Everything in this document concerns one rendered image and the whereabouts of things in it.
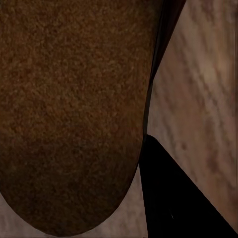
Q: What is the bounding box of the sandal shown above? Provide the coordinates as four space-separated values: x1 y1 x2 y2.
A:
0 0 186 237

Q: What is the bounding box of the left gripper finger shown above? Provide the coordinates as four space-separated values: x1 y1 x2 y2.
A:
139 134 238 238

